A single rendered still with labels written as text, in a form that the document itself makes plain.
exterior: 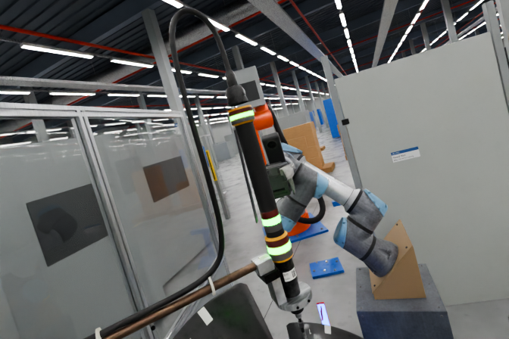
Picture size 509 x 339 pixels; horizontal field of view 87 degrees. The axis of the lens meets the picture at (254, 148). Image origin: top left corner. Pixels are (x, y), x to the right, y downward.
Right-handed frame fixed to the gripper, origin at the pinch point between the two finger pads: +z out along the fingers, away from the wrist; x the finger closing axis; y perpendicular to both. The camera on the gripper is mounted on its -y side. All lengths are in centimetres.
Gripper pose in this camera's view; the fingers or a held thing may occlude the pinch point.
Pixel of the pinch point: (269, 178)
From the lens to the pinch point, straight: 60.2
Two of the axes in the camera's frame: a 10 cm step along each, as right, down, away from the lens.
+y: 2.7, 9.6, 0.6
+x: -9.4, 2.6, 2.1
